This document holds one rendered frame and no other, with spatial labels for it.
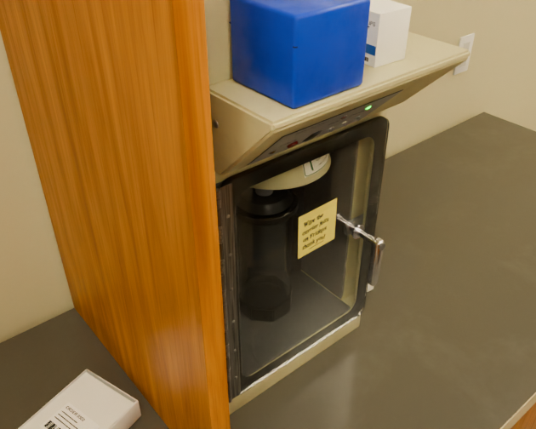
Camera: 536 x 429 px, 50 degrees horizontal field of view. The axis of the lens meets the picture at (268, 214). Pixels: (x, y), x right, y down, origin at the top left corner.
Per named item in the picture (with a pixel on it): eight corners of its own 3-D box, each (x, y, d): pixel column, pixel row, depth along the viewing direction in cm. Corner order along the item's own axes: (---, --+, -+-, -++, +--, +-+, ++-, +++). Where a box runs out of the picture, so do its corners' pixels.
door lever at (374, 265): (358, 266, 97) (347, 273, 95) (363, 221, 91) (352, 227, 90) (382, 283, 93) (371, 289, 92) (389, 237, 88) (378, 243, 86)
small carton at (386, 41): (344, 55, 68) (348, 3, 64) (374, 47, 70) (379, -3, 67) (373, 68, 64) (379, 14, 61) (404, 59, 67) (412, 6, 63)
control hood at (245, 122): (206, 168, 66) (200, 87, 60) (390, 96, 83) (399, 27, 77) (270, 213, 59) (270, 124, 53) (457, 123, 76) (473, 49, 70)
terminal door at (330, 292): (228, 397, 90) (215, 182, 67) (361, 311, 106) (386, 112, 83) (231, 401, 90) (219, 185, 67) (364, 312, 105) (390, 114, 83)
